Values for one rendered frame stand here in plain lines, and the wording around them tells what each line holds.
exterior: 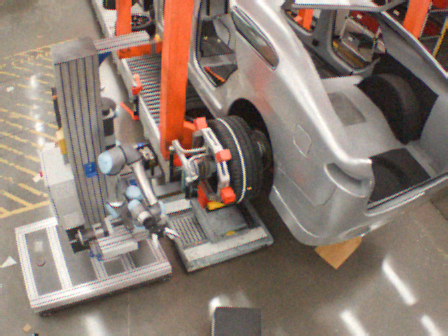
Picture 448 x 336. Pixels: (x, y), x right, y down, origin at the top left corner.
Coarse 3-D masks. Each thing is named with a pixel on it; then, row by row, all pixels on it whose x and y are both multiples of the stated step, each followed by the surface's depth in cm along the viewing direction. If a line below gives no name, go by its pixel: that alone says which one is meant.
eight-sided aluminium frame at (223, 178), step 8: (208, 128) 295; (192, 136) 316; (200, 136) 316; (208, 136) 289; (192, 144) 322; (216, 144) 286; (216, 152) 281; (216, 160) 282; (224, 168) 283; (224, 176) 283; (200, 184) 327; (208, 184) 325; (224, 184) 290; (208, 192) 319; (216, 200) 300
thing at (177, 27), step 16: (176, 0) 245; (192, 0) 250; (176, 16) 254; (192, 16) 260; (176, 32) 264; (176, 48) 274; (176, 64) 284; (176, 80) 295; (176, 96) 306; (160, 112) 329; (176, 112) 318; (160, 128) 340; (176, 128) 330; (160, 144) 353
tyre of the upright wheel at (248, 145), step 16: (224, 128) 288; (240, 128) 290; (224, 144) 284; (240, 144) 283; (256, 144) 287; (240, 160) 281; (256, 160) 286; (240, 176) 283; (256, 176) 289; (240, 192) 291; (256, 192) 300
